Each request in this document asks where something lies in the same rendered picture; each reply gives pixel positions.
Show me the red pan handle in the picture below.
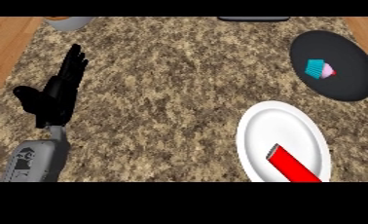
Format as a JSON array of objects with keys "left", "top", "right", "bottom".
[{"left": 265, "top": 142, "right": 321, "bottom": 183}]

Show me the cupcake with teal wrapper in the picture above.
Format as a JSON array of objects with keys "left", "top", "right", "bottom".
[{"left": 304, "top": 58, "right": 338, "bottom": 80}]

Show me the white round pan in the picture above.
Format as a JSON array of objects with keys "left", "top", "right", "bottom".
[{"left": 236, "top": 100, "right": 333, "bottom": 183}]

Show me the grey round bowl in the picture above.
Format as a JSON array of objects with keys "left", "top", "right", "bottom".
[{"left": 42, "top": 16, "right": 95, "bottom": 32}]

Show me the black round plate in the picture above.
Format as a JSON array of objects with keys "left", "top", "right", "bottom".
[{"left": 289, "top": 29, "right": 368, "bottom": 102}]

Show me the dark grey flat appliance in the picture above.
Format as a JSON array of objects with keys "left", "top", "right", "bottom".
[{"left": 217, "top": 16, "right": 290, "bottom": 23}]

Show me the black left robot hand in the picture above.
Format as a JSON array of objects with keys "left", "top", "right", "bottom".
[{"left": 11, "top": 43, "right": 89, "bottom": 130}]

